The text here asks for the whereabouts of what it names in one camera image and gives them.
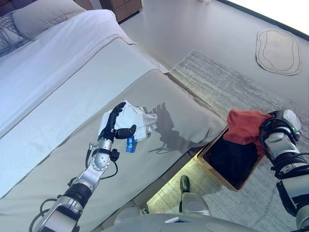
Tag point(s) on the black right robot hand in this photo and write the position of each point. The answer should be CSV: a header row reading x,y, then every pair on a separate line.
x,y
292,120

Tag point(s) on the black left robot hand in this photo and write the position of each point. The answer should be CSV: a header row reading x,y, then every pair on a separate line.
x,y
109,125

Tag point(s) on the blue white printed tag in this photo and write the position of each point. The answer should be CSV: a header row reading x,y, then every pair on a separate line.
x,y
131,146

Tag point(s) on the white garment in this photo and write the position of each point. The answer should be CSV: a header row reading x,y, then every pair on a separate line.
x,y
142,120

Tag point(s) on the orange garment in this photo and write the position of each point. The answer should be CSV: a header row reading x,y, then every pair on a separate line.
x,y
243,125

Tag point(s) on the black garment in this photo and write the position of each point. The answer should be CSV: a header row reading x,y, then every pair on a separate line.
x,y
231,159

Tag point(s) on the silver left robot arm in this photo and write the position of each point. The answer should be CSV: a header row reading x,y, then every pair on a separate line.
x,y
99,162

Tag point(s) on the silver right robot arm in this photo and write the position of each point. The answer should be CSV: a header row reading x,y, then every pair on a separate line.
x,y
280,145

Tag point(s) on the bed with white duvet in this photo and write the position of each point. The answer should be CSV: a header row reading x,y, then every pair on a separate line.
x,y
157,96

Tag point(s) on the beige upholstered bed base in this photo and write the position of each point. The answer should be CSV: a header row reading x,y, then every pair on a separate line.
x,y
144,191

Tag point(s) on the brown wicker basket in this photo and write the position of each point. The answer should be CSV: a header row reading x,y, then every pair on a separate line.
x,y
217,174

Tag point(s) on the small irregular beige mat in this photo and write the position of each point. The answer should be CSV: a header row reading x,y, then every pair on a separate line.
x,y
277,52

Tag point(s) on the white duvet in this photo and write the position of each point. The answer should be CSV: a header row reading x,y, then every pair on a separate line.
x,y
48,67

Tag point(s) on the grey striped rug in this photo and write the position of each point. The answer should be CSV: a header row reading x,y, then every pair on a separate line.
x,y
217,79

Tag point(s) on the robot left leg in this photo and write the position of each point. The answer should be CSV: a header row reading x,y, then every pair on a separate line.
x,y
128,213

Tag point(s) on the robot leg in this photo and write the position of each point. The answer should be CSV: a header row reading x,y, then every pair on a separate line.
x,y
193,204
128,213

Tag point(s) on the robot right leg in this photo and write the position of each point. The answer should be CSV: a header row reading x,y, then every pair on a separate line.
x,y
193,204

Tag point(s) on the grey robot torso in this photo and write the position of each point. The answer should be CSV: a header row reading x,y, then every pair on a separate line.
x,y
169,224

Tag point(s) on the brown wooden nightstand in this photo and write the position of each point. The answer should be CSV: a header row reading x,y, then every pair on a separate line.
x,y
125,9

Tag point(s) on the beige pillow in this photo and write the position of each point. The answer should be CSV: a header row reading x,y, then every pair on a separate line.
x,y
48,19

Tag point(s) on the grey fringed decorative pillow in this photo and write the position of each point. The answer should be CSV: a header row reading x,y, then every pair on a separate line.
x,y
9,33

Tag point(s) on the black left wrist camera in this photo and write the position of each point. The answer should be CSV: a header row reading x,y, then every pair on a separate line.
x,y
115,154

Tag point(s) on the black floor rail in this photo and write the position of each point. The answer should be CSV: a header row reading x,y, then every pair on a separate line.
x,y
265,19

